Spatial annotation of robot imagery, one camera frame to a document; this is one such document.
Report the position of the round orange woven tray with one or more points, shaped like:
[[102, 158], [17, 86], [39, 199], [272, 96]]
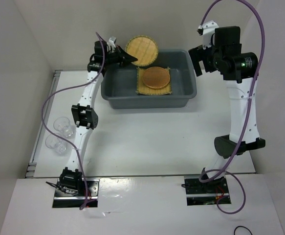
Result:
[[156, 77]]

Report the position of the round green-rimmed bamboo tray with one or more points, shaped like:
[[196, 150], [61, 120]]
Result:
[[144, 49]]

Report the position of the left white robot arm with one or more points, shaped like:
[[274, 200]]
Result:
[[84, 116]]

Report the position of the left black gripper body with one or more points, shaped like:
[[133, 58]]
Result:
[[116, 57]]

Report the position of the aluminium table edge rail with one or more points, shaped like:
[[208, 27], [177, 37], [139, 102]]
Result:
[[30, 171]]

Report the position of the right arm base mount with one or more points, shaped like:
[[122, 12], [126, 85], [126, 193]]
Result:
[[199, 194]]

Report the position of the clear glass bowl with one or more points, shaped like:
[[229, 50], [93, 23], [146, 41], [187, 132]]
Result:
[[63, 125]]

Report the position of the grey plastic bin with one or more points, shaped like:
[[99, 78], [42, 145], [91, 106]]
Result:
[[119, 86]]

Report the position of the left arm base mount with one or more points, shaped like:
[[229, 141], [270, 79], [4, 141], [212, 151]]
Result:
[[72, 198]]

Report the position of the square bamboo mat tray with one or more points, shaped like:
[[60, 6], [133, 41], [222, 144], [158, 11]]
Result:
[[144, 90]]

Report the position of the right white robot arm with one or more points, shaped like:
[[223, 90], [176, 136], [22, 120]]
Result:
[[221, 51]]

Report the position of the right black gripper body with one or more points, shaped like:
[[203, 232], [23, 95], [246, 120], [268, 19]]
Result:
[[209, 56]]

